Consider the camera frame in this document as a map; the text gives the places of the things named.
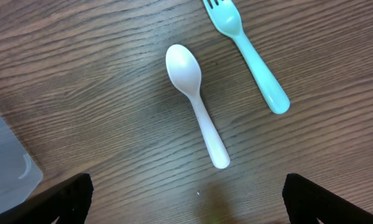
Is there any green plastic fork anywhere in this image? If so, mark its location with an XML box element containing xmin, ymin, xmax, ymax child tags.
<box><xmin>203</xmin><ymin>0</ymin><xmax>290</xmax><ymax>114</ymax></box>

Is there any clear plastic container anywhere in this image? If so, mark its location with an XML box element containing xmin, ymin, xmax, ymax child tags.
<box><xmin>0</xmin><ymin>115</ymin><xmax>43</xmax><ymax>213</ymax></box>

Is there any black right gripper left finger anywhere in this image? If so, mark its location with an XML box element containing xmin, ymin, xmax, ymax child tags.
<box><xmin>0</xmin><ymin>173</ymin><xmax>94</xmax><ymax>224</ymax></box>

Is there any pink plastic spoon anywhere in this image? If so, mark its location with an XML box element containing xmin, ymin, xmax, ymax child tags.
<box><xmin>165</xmin><ymin>44</ymin><xmax>231</xmax><ymax>169</ymax></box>

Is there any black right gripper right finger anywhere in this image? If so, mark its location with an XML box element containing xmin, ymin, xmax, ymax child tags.
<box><xmin>282</xmin><ymin>173</ymin><xmax>373</xmax><ymax>224</ymax></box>

